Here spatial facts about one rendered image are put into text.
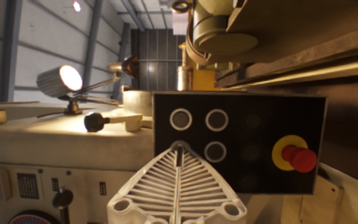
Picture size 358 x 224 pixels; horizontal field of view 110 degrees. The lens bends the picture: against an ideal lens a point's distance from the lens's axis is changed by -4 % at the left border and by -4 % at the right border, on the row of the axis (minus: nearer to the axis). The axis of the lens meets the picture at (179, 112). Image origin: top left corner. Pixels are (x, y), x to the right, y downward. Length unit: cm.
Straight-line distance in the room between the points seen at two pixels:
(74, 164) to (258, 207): 45
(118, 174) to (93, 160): 7
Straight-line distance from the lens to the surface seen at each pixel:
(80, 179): 43
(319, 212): 105
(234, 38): 33
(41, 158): 48
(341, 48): 42
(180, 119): 18
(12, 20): 832
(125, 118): 34
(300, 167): 23
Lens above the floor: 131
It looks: 2 degrees up
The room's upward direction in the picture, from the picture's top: 89 degrees counter-clockwise
